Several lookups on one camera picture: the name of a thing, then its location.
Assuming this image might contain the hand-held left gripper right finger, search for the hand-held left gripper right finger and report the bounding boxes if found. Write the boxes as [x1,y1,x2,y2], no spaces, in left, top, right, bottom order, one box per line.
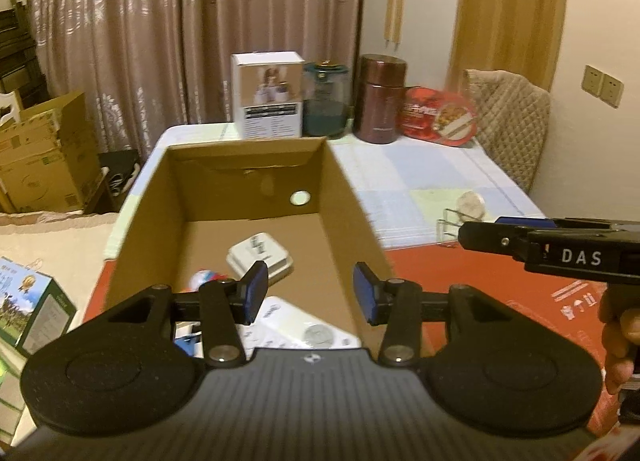
[352,262,506,367]

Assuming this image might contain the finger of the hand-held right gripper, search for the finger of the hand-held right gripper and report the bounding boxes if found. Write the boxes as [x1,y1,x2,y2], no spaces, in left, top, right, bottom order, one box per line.
[459,220,531,262]
[497,216,557,231]

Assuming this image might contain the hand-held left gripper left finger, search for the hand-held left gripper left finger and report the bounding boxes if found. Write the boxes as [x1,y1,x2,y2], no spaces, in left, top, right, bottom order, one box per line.
[107,261,269,369]

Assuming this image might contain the white power adapter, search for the white power adapter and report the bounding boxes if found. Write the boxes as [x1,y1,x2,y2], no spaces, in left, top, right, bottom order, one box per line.
[226,233,294,286]

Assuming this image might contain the white remote with round button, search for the white remote with round button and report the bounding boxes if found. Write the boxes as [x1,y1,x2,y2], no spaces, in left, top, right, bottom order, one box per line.
[236,295,362,349]

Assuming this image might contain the red blue cat figurine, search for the red blue cat figurine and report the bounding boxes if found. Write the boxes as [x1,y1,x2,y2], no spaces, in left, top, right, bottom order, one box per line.
[187,270,224,294]

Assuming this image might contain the brown cardboard box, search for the brown cardboard box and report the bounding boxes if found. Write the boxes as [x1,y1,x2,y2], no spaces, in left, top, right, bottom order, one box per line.
[102,137,401,357]

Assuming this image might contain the person's right hand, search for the person's right hand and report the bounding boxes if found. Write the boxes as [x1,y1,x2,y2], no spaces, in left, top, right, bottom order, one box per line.
[600,285,640,395]

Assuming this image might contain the beige round ornament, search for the beige round ornament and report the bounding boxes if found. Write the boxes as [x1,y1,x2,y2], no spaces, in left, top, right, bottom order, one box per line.
[457,191,486,219]

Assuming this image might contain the red printed mat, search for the red printed mat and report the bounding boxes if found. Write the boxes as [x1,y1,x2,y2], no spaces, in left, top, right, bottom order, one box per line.
[82,236,640,442]

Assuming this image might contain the pale checked tablecloth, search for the pale checked tablecloth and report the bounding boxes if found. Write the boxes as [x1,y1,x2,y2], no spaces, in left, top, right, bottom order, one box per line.
[120,124,546,249]

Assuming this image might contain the beige quilted chair cover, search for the beige quilted chair cover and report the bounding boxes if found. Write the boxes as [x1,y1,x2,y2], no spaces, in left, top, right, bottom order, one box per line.
[462,68,551,192]

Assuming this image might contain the red oval food tin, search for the red oval food tin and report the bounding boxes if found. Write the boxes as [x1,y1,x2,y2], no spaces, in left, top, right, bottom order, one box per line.
[399,86,478,148]

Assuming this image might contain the brown metal canister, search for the brown metal canister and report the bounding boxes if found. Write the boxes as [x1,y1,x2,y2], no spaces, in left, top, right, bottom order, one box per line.
[355,54,408,144]

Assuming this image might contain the black storage bin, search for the black storage bin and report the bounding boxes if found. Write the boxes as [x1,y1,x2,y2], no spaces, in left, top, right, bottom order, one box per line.
[84,148,142,215]

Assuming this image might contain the glass jar with green contents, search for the glass jar with green contents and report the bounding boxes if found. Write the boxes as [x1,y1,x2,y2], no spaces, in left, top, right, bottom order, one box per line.
[301,61,351,138]

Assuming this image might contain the white photo product box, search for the white photo product box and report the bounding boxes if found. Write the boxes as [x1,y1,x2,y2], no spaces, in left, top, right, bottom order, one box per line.
[231,51,306,139]

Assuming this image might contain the beige bedspread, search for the beige bedspread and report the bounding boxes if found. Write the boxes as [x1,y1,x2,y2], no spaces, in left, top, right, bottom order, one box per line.
[0,210,119,342]

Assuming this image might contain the wooden door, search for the wooden door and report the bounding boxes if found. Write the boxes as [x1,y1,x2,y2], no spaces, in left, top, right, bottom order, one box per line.
[450,0,569,92]

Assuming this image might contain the green blue printed carton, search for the green blue printed carton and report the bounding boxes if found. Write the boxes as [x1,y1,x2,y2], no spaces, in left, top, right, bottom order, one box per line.
[0,256,78,357]

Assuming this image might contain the wooden hanging sticks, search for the wooden hanging sticks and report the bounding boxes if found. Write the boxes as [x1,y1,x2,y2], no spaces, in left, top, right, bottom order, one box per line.
[385,0,406,47]

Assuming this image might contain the cardboard box with green print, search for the cardboard box with green print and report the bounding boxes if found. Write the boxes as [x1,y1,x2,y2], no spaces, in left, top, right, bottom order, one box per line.
[0,91,103,214]

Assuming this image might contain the brown patterned curtain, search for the brown patterned curtain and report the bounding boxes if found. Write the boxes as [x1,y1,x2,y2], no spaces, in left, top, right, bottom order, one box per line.
[27,0,367,157]

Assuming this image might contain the dark stacked furniture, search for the dark stacked furniture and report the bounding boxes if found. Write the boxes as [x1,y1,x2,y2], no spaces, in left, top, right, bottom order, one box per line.
[0,0,51,109]

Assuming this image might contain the beige wall socket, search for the beige wall socket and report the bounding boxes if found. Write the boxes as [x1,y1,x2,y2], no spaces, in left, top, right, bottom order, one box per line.
[600,74,625,108]
[582,65,604,95]

